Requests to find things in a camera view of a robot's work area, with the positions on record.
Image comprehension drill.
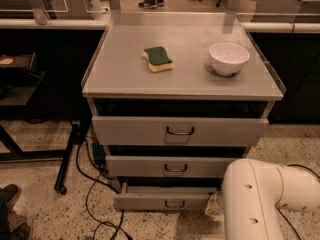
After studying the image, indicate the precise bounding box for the black drawer handle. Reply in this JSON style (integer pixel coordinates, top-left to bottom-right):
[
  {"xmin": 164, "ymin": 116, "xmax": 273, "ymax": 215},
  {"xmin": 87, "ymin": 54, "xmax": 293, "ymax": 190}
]
[
  {"xmin": 164, "ymin": 164, "xmax": 188, "ymax": 173},
  {"xmin": 166, "ymin": 126, "xmax": 195, "ymax": 136}
]

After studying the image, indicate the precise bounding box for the grey drawer cabinet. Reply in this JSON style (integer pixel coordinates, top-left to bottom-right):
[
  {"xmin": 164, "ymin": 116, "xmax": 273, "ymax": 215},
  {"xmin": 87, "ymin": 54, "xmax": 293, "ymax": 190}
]
[{"xmin": 81, "ymin": 11, "xmax": 287, "ymax": 212}]

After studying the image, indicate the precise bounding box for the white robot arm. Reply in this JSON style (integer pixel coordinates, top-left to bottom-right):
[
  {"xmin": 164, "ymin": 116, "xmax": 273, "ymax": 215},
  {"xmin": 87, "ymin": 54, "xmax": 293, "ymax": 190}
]
[{"xmin": 205, "ymin": 159, "xmax": 320, "ymax": 240}]

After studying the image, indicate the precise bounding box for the grey middle drawer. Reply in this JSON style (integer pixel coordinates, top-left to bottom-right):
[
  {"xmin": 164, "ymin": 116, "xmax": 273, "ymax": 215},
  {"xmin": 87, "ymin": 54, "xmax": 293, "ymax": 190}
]
[{"xmin": 106, "ymin": 146, "xmax": 247, "ymax": 178}]

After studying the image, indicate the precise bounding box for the grey bottom drawer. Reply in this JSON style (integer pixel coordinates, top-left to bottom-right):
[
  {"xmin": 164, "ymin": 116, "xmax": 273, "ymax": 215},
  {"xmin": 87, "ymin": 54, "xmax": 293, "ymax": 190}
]
[{"xmin": 114, "ymin": 183, "xmax": 217, "ymax": 211}]

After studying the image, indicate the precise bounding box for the brown shoe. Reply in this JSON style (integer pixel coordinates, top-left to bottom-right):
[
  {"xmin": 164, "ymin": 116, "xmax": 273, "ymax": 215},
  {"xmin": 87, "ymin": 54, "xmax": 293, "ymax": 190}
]
[
  {"xmin": 9, "ymin": 223, "xmax": 32, "ymax": 240},
  {"xmin": 0, "ymin": 184, "xmax": 20, "ymax": 208}
]

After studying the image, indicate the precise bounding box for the black floor cable right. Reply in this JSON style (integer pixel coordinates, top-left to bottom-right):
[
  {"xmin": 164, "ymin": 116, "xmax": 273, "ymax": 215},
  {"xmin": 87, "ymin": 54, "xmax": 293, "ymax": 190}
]
[{"xmin": 277, "ymin": 163, "xmax": 320, "ymax": 240}]

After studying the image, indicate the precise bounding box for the black middle drawer handle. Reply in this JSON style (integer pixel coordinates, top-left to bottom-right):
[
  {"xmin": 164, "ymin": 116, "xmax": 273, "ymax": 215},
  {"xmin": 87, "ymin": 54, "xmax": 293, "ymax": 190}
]
[{"xmin": 164, "ymin": 164, "xmax": 188, "ymax": 173}]

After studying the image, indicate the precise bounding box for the green yellow sponge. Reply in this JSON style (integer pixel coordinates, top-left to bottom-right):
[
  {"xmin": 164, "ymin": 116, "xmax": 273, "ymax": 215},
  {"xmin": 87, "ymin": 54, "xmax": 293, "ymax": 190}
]
[{"xmin": 143, "ymin": 46, "xmax": 173, "ymax": 73}]

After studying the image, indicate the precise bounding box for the bottom drawer handle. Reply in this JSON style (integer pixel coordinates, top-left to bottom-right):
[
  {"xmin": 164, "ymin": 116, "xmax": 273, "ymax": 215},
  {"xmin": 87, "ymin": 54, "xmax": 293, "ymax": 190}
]
[{"xmin": 164, "ymin": 200, "xmax": 185, "ymax": 209}]

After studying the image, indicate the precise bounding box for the black top drawer handle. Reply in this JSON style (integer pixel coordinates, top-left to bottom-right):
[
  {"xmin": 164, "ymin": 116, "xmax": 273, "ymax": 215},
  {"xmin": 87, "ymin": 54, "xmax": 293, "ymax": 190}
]
[{"xmin": 166, "ymin": 126, "xmax": 195, "ymax": 136}]

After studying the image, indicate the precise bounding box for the black side table frame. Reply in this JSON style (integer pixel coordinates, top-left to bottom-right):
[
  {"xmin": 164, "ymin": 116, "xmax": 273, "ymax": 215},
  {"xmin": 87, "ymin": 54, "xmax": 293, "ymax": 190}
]
[{"xmin": 0, "ymin": 53, "xmax": 86, "ymax": 195}]

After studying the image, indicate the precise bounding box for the black floor cable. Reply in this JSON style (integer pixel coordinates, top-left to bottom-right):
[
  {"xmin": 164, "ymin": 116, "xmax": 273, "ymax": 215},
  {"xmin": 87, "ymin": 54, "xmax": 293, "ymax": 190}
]
[
  {"xmin": 75, "ymin": 135, "xmax": 134, "ymax": 240},
  {"xmin": 277, "ymin": 163, "xmax": 320, "ymax": 240}
]

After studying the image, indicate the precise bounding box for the grey top drawer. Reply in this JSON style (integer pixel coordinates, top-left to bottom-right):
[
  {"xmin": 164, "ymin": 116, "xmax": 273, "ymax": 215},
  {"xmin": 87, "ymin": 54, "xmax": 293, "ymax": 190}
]
[{"xmin": 92, "ymin": 116, "xmax": 268, "ymax": 147}]

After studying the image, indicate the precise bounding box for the black power adapter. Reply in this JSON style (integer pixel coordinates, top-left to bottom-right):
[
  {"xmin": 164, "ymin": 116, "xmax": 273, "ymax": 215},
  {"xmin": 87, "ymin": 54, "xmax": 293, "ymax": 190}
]
[{"xmin": 92, "ymin": 143, "xmax": 106, "ymax": 165}]

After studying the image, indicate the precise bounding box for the brown shoe upper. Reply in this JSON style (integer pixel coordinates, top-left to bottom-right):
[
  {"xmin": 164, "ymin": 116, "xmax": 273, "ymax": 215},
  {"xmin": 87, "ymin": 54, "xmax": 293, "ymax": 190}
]
[{"xmin": 0, "ymin": 184, "xmax": 20, "ymax": 208}]

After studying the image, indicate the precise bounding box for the grey drawer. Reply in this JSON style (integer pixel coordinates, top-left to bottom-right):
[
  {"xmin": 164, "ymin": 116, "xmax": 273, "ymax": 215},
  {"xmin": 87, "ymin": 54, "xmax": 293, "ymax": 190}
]
[
  {"xmin": 106, "ymin": 146, "xmax": 247, "ymax": 178},
  {"xmin": 92, "ymin": 116, "xmax": 268, "ymax": 147},
  {"xmin": 114, "ymin": 183, "xmax": 217, "ymax": 211}
]

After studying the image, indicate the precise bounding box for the brown shoe lower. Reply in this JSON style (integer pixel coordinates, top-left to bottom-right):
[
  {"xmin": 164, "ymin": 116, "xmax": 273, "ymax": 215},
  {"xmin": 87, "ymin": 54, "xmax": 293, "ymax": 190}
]
[{"xmin": 9, "ymin": 223, "xmax": 32, "ymax": 240}]

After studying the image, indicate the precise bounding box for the white ceramic bowl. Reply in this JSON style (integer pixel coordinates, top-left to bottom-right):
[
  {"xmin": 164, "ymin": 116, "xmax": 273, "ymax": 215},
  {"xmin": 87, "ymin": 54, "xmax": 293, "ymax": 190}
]
[{"xmin": 209, "ymin": 43, "xmax": 250, "ymax": 76}]

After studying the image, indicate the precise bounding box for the black floor cable left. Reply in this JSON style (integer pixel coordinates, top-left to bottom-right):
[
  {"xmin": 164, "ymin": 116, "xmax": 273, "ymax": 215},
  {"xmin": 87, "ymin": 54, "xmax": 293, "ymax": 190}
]
[{"xmin": 75, "ymin": 135, "xmax": 134, "ymax": 240}]

